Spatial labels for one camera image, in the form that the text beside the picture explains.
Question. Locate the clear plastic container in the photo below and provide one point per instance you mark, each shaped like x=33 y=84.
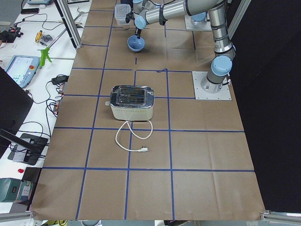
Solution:
x=120 y=12

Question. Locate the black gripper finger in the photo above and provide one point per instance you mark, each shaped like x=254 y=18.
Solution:
x=138 y=33

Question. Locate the black phone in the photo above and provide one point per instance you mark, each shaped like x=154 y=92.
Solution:
x=30 y=11

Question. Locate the reacher grabber tool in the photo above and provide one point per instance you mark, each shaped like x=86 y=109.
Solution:
x=58 y=35

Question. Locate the silver white toaster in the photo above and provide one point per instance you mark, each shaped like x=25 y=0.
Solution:
x=131 y=103

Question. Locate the blue bowl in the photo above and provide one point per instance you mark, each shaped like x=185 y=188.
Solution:
x=135 y=43

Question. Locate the black power adapter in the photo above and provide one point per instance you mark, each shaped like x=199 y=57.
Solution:
x=59 y=79

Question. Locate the black monitor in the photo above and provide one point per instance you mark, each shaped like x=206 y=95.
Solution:
x=15 y=104

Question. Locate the green grey box device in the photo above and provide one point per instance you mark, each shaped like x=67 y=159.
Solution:
x=15 y=190

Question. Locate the aluminium frame post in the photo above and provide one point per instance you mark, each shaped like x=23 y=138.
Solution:
x=69 y=23

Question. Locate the yellow screwdriver tool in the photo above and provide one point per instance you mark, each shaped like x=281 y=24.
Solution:
x=38 y=36

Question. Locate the blue teach pendant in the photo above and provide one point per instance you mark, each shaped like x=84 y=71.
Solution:
x=22 y=68

